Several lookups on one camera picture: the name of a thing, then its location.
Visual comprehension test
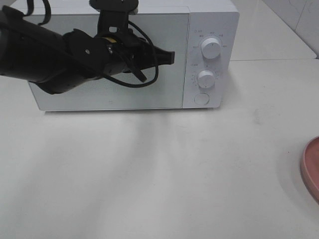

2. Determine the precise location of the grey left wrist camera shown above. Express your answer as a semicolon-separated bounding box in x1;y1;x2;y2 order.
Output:
89;0;139;13

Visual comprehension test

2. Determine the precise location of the white microwave door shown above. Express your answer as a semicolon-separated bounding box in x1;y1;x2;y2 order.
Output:
29;13;189;111

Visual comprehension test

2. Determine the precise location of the round white door button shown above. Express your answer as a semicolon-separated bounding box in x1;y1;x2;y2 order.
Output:
194;93;210;106

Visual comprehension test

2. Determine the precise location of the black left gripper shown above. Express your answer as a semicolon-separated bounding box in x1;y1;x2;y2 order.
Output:
97;10;175;82

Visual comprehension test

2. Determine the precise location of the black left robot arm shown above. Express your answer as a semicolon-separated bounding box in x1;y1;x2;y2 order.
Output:
0;0;175;95

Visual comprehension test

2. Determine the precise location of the upper white power knob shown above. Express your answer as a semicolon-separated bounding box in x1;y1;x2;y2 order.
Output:
200;37;221;59

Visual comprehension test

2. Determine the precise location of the white microwave oven body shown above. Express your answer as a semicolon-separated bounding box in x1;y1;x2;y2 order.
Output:
134;0;239;109

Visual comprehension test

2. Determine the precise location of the pink round plate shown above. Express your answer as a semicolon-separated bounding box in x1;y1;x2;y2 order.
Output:
300;136;319;203

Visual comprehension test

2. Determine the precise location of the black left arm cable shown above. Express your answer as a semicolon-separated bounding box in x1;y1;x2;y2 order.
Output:
24;0;160;88

